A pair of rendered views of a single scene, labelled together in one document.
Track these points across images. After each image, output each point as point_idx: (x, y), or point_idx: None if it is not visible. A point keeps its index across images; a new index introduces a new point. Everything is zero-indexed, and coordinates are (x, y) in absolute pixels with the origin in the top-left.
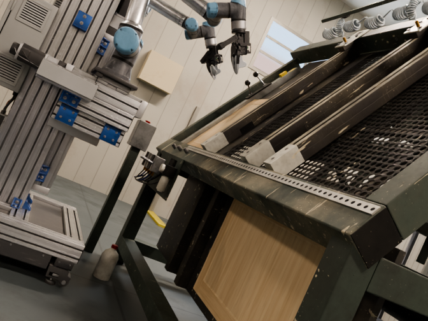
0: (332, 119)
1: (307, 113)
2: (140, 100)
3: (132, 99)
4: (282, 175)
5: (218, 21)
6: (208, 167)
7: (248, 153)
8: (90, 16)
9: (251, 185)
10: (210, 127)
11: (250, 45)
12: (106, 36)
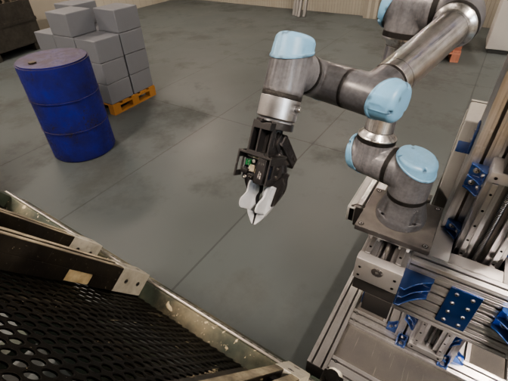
0: (13, 212)
1: (52, 243)
2: (365, 251)
3: (364, 244)
4: (74, 233)
5: (332, 104)
6: (204, 311)
7: (134, 266)
8: (477, 128)
9: (106, 250)
10: None
11: (238, 154)
12: (491, 163)
